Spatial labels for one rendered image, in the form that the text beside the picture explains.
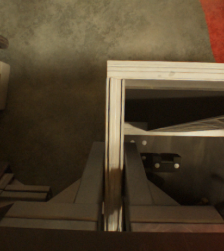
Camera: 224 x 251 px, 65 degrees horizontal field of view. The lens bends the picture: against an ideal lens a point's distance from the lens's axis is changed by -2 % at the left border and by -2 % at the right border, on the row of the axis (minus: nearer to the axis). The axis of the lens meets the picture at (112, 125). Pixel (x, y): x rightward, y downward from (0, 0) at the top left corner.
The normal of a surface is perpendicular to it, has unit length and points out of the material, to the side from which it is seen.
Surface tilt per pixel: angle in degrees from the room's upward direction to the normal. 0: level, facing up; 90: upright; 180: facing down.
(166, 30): 0
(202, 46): 0
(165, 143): 0
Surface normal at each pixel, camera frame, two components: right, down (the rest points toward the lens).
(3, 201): 0.01, -0.89
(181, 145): -0.02, 0.11
